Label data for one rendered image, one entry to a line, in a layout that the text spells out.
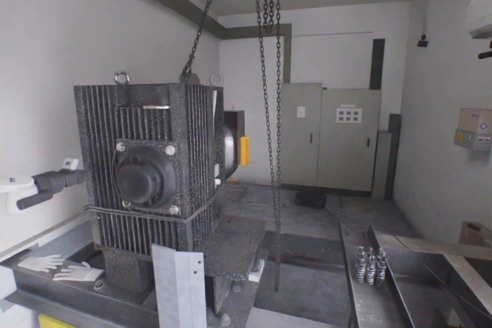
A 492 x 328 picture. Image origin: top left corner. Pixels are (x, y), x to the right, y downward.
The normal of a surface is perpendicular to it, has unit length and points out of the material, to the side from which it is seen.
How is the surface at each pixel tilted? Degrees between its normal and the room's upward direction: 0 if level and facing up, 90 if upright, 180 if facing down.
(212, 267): 0
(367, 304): 0
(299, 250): 90
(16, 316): 90
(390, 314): 0
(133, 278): 90
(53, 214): 90
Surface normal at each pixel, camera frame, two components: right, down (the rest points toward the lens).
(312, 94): -0.27, 0.18
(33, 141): 0.96, 0.05
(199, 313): -0.05, 0.19
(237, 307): 0.00, -0.98
